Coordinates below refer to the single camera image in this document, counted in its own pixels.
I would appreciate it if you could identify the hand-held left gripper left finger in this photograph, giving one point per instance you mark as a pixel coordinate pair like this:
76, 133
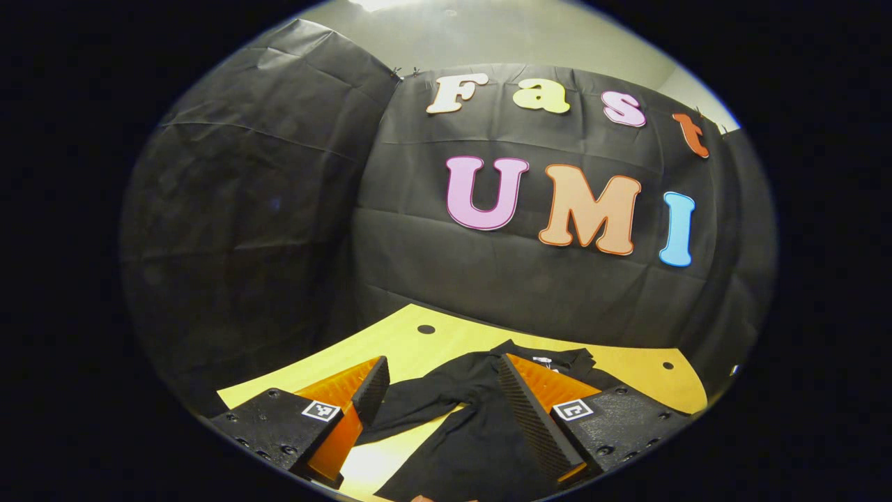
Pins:
373, 392

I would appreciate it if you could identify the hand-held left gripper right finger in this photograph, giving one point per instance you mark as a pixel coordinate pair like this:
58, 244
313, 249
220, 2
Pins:
528, 417

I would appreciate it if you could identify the black collared shirt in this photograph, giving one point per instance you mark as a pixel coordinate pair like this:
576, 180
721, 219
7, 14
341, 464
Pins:
474, 436

